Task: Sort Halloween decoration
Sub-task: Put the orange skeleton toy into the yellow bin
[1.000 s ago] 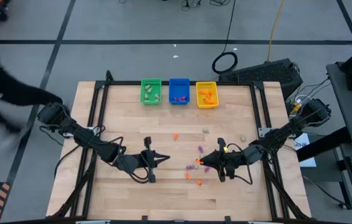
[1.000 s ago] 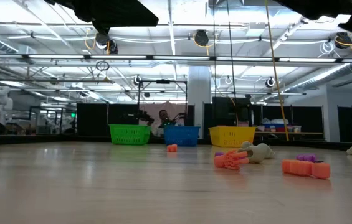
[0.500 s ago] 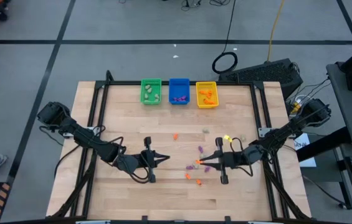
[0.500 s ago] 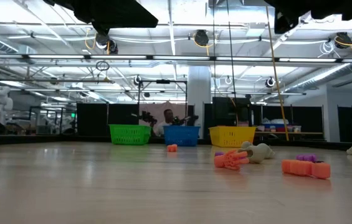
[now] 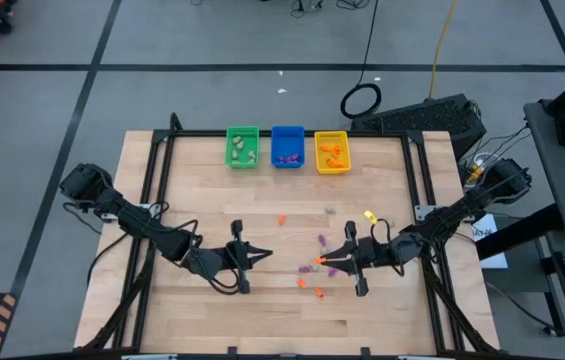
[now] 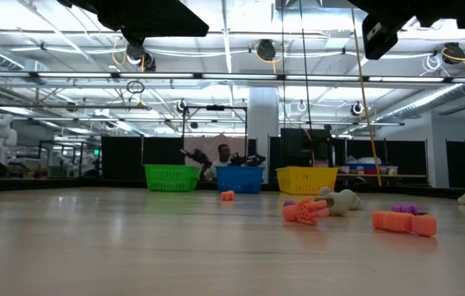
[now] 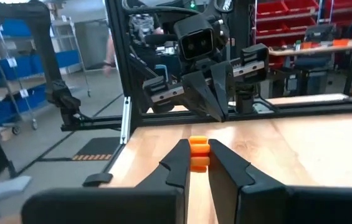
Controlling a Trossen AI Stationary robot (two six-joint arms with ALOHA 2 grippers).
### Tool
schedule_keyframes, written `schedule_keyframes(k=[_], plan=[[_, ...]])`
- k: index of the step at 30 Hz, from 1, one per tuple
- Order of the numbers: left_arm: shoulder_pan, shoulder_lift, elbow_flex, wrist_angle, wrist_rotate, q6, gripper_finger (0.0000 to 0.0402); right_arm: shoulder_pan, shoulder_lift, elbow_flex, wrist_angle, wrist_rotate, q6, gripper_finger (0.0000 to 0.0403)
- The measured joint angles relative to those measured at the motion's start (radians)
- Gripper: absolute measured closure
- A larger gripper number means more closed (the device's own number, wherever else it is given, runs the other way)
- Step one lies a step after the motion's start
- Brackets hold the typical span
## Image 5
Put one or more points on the yellow plastic basket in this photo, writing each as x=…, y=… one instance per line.
x=343, y=145

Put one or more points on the white paper sheet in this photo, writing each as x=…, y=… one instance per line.
x=492, y=252

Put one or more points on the black computer case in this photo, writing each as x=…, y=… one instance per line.
x=422, y=117

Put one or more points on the green plastic basket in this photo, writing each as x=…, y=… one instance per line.
x=244, y=132

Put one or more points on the silver mounting bracket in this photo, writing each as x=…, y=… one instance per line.
x=422, y=212
x=107, y=218

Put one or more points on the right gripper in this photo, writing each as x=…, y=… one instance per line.
x=392, y=250

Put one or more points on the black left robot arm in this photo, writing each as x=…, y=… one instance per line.
x=132, y=220

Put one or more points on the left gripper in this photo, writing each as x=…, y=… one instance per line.
x=207, y=260

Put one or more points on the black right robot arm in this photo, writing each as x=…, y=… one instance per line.
x=462, y=207

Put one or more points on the gray desk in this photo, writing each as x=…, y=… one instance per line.
x=552, y=175

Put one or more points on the blue plastic basket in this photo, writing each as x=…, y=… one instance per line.
x=287, y=142

